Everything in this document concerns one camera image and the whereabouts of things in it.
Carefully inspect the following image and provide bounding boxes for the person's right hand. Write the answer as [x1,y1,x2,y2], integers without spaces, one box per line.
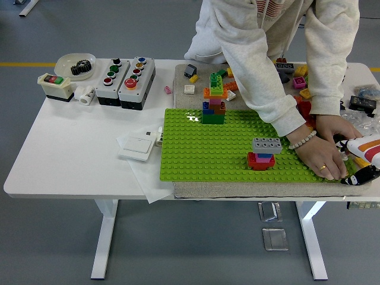
[286,130,350,181]

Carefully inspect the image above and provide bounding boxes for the robot right hand white shell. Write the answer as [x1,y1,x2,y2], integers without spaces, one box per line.
[334,135,380,186]

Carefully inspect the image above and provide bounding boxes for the person's left hand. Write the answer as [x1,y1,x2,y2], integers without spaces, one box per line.
[315,114,363,143]

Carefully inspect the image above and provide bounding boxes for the green studded baseplate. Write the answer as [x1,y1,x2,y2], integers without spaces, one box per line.
[159,107,359,182]

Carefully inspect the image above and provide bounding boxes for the red long toy brick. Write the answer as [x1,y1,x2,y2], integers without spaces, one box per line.
[296,100,313,118]

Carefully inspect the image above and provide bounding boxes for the light grey long toy brick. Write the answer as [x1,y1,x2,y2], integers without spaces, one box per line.
[252,138,283,154]

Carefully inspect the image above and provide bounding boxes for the red wide toy brick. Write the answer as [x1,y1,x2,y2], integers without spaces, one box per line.
[246,151,276,172]

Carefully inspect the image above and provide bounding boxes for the dark grey long toy brick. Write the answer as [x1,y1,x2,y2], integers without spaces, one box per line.
[274,62,295,74]

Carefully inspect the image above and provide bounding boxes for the dark green toy brick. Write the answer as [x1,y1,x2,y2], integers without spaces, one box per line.
[201,112,226,125]

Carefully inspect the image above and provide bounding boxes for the lime green toy brick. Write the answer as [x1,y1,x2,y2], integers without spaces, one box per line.
[210,79,224,96]

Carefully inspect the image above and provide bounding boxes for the orange flat toy brick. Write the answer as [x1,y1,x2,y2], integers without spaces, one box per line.
[203,87,229,99]

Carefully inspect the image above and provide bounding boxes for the clear plastic bags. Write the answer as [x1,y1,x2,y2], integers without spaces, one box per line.
[341,109,380,139]

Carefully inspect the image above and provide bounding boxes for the black electronic device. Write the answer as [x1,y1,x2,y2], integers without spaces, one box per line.
[347,94,378,115]

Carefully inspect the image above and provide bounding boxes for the blue item in bag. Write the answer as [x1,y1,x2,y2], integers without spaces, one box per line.
[351,84,380,99]

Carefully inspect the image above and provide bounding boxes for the metal floor plate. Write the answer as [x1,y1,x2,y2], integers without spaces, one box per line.
[257,201,283,223]
[261,227,289,252]

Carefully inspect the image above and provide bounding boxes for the white table leg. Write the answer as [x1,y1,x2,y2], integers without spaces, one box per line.
[295,201,329,281]
[90,199,119,280]

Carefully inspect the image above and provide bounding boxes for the grey-brown mat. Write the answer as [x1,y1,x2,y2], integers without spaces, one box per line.
[173,63,374,199]

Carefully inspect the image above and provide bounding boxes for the person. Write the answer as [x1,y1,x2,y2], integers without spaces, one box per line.
[183,0,362,65]

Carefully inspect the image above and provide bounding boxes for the white paper sheet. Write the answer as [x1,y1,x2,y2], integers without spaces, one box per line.
[115,132,176,205]

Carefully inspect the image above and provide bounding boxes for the grey emergency stop control box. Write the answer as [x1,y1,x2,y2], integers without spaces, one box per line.
[118,56,157,111]

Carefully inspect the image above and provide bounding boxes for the grey three-button control box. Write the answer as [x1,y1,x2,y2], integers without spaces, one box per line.
[95,58,131,107]

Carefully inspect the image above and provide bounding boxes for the white pipe tee fitting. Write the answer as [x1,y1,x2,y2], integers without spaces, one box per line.
[73,85,96,106]

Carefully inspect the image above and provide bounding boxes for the white plastic bowl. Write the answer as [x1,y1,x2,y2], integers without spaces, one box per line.
[54,52,97,82]

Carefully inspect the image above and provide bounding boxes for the beaded bracelet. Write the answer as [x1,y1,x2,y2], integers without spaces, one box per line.
[288,130,318,150]

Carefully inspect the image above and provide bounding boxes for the white wall switch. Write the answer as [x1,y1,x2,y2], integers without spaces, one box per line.
[118,135,157,163]

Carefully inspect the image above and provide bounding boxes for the red green rocker switch box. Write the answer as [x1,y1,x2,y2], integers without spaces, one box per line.
[37,72,75,103]

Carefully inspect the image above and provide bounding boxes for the white frame foot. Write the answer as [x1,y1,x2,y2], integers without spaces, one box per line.
[18,0,39,17]

